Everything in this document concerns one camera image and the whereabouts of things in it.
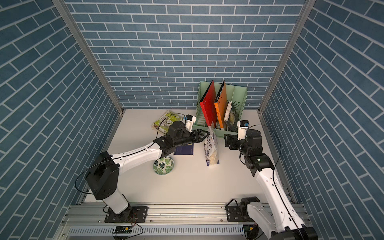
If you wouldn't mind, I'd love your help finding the small black electronics board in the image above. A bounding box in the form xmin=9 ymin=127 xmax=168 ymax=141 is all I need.
xmin=113 ymin=226 xmax=133 ymax=235

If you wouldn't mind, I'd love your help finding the green comic book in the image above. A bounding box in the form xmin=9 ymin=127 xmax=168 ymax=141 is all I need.
xmin=152 ymin=111 xmax=185 ymax=134

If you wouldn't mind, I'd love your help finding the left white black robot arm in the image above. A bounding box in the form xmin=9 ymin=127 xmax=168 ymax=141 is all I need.
xmin=85 ymin=121 xmax=210 ymax=215

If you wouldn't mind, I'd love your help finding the aluminium mounting rail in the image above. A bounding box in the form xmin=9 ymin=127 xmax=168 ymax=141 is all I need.
xmin=61 ymin=202 xmax=313 ymax=227

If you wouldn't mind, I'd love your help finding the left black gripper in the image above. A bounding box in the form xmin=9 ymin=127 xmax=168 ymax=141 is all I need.
xmin=172 ymin=128 xmax=210 ymax=147

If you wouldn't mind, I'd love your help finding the dark blue book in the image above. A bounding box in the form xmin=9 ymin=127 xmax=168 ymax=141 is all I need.
xmin=174 ymin=144 xmax=194 ymax=156

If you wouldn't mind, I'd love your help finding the black worn book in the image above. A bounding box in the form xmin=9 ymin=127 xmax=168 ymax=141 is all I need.
xmin=224 ymin=101 xmax=239 ymax=132

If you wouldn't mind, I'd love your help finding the green leaf pattern bowl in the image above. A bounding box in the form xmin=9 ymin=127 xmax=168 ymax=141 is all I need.
xmin=153 ymin=156 xmax=175 ymax=175

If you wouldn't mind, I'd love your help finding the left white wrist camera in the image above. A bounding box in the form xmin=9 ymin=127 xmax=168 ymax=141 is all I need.
xmin=185 ymin=115 xmax=196 ymax=133

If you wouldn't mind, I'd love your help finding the orange folder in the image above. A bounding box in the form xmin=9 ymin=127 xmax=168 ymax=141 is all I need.
xmin=214 ymin=81 xmax=228 ymax=130

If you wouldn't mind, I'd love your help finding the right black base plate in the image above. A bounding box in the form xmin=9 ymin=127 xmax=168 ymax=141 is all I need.
xmin=225 ymin=205 xmax=253 ymax=223

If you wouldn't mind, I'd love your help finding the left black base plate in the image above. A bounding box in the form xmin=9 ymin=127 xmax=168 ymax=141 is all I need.
xmin=105 ymin=206 xmax=149 ymax=223

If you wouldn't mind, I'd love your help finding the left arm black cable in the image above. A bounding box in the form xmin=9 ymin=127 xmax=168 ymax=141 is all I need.
xmin=74 ymin=112 xmax=187 ymax=196

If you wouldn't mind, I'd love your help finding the white purple oats bag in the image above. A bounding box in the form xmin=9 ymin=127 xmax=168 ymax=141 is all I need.
xmin=203 ymin=127 xmax=220 ymax=167

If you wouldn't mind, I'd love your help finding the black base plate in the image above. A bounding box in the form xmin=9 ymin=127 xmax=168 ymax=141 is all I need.
xmin=225 ymin=205 xmax=253 ymax=223
xmin=105 ymin=206 xmax=149 ymax=223

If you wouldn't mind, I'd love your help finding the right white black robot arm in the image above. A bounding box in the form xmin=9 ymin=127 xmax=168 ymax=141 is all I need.
xmin=224 ymin=130 xmax=318 ymax=240

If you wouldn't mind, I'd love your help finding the red folder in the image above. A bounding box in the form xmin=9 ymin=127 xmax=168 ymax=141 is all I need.
xmin=200 ymin=81 xmax=217 ymax=128

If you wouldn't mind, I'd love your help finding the white perforated cable duct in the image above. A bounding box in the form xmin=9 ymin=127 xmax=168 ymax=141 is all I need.
xmin=68 ymin=224 xmax=245 ymax=237

